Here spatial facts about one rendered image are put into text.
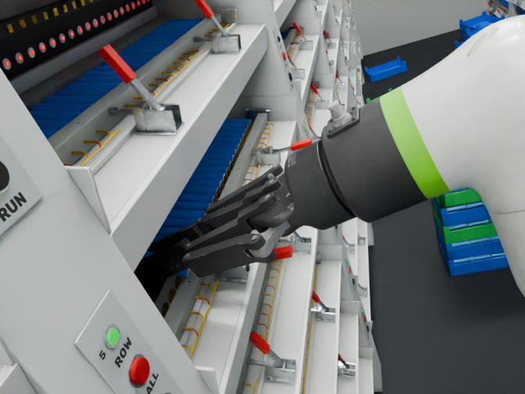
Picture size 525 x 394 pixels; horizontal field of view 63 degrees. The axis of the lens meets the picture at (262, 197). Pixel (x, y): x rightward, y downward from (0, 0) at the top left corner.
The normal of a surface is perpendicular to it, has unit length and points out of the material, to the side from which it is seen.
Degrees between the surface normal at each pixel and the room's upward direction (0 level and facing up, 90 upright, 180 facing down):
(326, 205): 87
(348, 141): 37
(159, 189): 106
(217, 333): 16
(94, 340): 90
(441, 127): 62
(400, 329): 0
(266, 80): 90
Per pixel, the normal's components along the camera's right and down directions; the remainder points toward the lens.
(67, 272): 0.93, -0.18
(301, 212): -0.26, 0.43
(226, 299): -0.06, -0.83
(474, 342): -0.32, -0.81
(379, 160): -0.40, 0.18
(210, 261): -0.29, 0.62
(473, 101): -0.63, 0.07
